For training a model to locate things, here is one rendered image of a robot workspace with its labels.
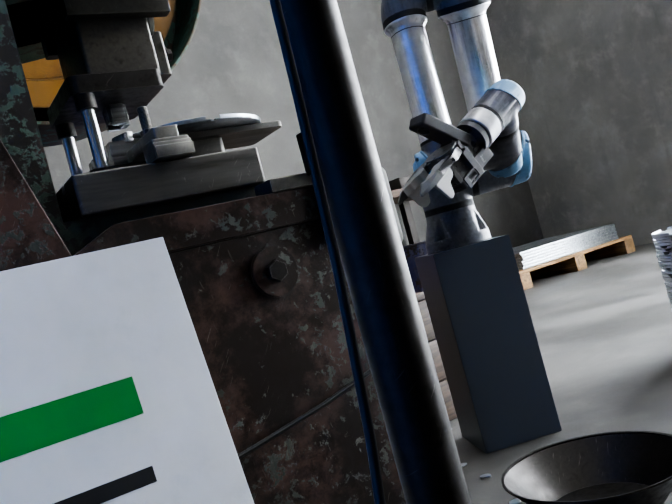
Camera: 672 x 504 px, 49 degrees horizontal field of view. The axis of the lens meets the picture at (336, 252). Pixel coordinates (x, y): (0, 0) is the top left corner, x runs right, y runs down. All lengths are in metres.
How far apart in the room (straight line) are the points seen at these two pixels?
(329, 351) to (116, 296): 0.36
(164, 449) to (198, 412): 0.06
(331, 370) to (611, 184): 5.22
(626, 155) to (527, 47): 1.30
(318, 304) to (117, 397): 0.36
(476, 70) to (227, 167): 0.69
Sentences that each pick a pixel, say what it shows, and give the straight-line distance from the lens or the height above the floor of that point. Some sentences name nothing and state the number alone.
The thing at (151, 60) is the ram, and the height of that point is 0.91.
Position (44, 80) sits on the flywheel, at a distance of 1.74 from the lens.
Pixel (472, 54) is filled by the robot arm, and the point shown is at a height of 0.85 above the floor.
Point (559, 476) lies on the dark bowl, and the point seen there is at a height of 0.03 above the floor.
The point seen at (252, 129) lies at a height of 0.77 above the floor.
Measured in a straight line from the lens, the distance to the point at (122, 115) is 1.36.
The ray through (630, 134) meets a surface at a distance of 6.10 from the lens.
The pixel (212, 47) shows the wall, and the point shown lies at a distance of 5.39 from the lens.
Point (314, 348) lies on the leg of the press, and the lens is 1.16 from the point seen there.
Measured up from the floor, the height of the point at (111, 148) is 0.77.
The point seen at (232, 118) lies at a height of 0.78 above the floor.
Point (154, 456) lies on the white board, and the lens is 0.98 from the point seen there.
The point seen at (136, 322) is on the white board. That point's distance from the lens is 1.01.
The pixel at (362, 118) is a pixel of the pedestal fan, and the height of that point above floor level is 0.58.
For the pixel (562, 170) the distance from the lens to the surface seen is 6.53.
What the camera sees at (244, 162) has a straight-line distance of 1.19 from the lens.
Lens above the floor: 0.49
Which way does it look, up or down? 1 degrees up
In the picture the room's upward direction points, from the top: 15 degrees counter-clockwise
